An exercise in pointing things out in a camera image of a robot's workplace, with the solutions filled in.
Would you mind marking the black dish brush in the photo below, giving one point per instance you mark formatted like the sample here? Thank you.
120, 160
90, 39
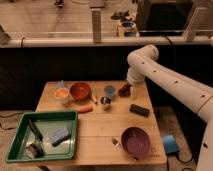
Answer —
35, 149

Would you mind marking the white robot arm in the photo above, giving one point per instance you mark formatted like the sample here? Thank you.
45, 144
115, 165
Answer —
197, 96

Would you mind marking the black monitor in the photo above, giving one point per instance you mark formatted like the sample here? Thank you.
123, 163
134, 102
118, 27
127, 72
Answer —
162, 16

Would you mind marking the blue sponge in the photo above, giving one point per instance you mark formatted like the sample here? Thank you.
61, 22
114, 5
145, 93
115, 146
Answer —
58, 136

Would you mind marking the small metal cup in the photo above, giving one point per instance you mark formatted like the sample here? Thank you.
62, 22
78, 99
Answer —
106, 103

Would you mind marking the black rectangular block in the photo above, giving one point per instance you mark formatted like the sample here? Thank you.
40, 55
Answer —
139, 110

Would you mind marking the white cup orange inside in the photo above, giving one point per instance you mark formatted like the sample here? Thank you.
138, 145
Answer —
62, 95

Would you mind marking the green plastic tray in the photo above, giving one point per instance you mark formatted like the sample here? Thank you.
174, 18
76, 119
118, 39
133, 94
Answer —
46, 122

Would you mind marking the small knife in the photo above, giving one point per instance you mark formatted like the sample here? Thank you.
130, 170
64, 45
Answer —
94, 96

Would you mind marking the wooden table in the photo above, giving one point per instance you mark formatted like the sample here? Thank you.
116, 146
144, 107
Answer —
95, 130

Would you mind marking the red bowl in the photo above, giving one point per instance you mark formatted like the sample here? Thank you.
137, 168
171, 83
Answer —
80, 91

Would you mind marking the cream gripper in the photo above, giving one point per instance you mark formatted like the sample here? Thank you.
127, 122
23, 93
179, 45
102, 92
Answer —
134, 90

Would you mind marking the clear plastic item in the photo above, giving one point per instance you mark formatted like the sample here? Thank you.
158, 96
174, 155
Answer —
61, 84

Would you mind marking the purple bowl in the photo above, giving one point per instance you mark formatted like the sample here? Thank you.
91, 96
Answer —
136, 142

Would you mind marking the orange carrot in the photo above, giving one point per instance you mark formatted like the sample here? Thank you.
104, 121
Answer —
83, 109

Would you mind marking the blue foot pedal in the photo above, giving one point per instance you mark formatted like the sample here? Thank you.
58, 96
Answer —
170, 144

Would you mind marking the dark purple grape bunch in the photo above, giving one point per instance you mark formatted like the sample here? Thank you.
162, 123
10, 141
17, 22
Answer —
124, 91

